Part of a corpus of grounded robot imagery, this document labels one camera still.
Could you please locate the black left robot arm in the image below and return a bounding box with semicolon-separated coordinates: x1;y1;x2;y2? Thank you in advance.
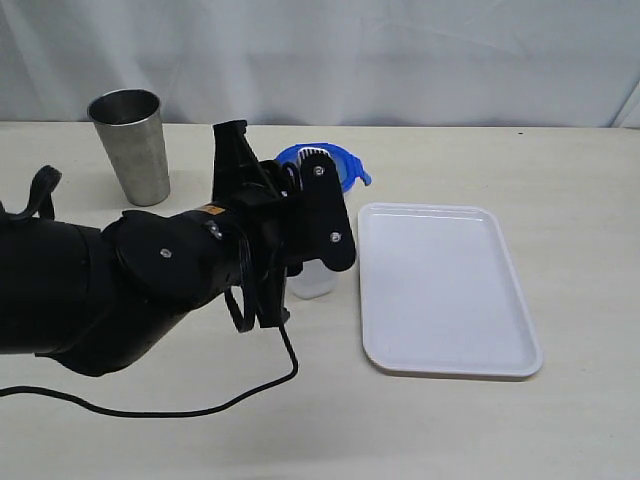
1;120;289;377

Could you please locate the white plastic tray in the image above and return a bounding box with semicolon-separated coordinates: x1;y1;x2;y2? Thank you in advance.
358;202;543;381

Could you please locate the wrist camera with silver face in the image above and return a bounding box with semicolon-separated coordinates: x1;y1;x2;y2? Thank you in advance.
297;147;356;272

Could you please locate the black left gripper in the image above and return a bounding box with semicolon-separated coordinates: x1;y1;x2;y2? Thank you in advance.
209;120;310;330

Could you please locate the black cable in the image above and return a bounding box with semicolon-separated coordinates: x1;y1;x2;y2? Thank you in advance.
0;165;301;418

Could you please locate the clear plastic container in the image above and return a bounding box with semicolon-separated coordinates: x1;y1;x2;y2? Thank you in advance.
287;259;338;300

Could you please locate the blue container lid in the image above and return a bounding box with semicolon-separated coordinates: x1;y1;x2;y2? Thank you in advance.
275;142;372;194

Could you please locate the stainless steel cup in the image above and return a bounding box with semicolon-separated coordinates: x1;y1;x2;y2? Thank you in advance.
87;89;171;207

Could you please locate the white backdrop cloth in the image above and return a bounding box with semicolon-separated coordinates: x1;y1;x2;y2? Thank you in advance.
1;1;639;128

